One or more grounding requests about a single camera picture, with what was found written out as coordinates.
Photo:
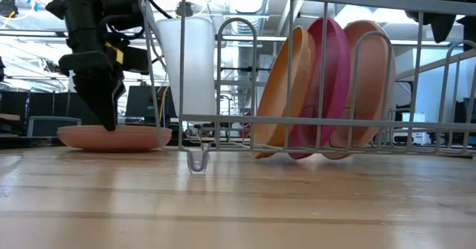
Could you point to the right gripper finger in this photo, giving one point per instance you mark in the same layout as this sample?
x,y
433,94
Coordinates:
x,y
442,26
469,33

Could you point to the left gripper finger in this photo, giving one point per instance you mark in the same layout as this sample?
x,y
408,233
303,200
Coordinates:
x,y
98,100
119,89

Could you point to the salmon pink plate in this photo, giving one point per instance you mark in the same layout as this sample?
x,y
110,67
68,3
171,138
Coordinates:
x,y
372,85

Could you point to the magenta plate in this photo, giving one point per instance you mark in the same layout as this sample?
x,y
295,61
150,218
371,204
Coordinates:
x,y
334,74

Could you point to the orange plate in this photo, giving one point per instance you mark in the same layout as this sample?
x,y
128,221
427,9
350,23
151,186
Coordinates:
x,y
275,93

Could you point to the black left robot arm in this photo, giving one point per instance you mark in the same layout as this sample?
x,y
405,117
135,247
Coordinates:
x,y
122,0

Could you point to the black monitor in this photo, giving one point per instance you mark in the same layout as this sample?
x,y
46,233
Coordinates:
x,y
139,104

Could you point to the grey box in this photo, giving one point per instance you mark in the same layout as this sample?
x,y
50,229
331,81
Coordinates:
x,y
52,127

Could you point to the white plastic cutlery basket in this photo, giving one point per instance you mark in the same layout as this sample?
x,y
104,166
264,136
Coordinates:
x,y
193,74

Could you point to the black overhead camera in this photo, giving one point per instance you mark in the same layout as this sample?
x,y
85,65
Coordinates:
x,y
184,9

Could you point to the silver ribbed ceiling duct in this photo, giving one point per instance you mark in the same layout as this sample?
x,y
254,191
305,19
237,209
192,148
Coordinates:
x,y
247,22

